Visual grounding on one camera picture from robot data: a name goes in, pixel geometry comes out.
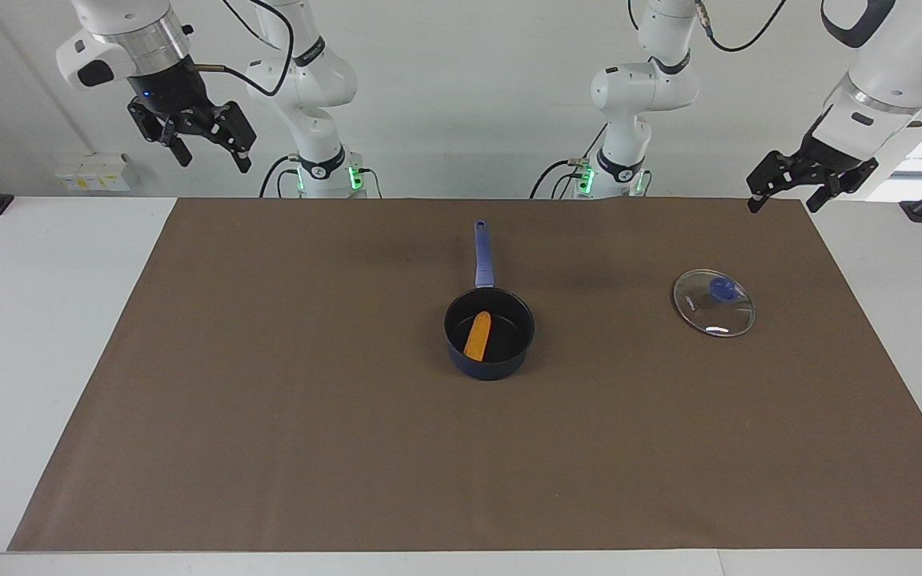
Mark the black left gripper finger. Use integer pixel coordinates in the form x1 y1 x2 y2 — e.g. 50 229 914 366
746 151 797 214
806 179 853 212

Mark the yellow corn cob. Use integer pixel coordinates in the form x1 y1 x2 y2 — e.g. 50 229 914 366
463 311 492 360

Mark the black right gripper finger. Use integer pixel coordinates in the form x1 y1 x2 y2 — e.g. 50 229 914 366
127 107 194 170
212 102 259 174

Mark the brown table mat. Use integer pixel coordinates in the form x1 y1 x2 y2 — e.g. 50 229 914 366
7 198 922 553

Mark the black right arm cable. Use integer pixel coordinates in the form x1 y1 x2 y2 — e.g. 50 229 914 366
193 0 295 98

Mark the white wall socket box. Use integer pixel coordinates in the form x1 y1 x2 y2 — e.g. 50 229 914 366
55 154 132 193

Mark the glass lid with blue knob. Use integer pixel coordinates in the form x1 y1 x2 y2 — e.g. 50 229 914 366
673 269 756 338

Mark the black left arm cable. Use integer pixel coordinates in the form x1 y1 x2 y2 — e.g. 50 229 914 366
629 0 792 51

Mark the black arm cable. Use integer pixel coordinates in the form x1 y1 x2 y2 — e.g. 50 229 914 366
193 0 295 98
629 0 792 51

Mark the dark blue saucepan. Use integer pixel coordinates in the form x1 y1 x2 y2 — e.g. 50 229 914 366
443 220 536 382

